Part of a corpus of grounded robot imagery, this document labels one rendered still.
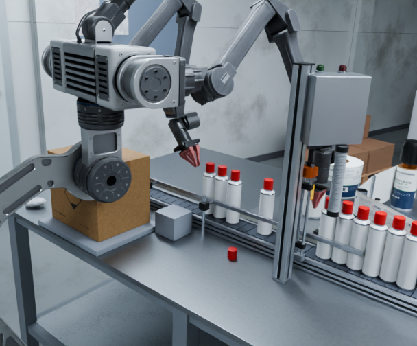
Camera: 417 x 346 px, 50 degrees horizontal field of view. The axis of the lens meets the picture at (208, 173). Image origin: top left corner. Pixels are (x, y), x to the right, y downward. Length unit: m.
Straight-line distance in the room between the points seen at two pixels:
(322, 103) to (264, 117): 4.16
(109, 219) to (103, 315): 0.82
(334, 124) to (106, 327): 1.47
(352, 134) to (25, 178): 0.93
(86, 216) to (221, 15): 3.44
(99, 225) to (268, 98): 4.01
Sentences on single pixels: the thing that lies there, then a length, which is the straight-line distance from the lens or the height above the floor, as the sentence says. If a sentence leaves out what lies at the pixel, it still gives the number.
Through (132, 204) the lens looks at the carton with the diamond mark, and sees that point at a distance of 1.67.
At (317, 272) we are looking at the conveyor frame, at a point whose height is 0.84.
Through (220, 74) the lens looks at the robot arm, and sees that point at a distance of 1.21.
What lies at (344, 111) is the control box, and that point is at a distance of 1.29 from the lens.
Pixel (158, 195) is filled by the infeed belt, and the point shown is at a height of 0.88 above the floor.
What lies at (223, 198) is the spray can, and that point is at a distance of 1.70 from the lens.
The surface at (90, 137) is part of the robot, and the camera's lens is 1.34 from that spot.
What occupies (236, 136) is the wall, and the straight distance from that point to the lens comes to 5.13.
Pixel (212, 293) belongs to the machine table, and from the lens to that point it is 1.39.
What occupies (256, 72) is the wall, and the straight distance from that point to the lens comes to 5.18.
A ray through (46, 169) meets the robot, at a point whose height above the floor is 1.17.
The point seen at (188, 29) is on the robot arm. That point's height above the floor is 1.56.
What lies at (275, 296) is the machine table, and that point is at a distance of 1.40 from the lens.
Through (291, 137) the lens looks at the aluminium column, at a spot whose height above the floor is 1.29.
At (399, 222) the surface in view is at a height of 1.08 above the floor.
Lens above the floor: 1.60
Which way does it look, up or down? 19 degrees down
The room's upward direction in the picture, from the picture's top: 2 degrees clockwise
